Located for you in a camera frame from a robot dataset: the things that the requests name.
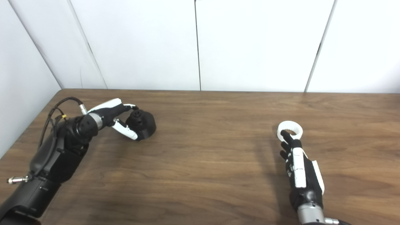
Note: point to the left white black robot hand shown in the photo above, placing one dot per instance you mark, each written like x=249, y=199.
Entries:
x=107, y=112

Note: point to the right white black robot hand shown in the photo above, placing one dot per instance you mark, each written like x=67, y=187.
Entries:
x=300, y=170

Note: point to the round black plastic part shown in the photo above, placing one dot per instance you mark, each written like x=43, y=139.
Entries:
x=142, y=123

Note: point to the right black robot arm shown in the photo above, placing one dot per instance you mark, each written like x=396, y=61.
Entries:
x=311, y=215

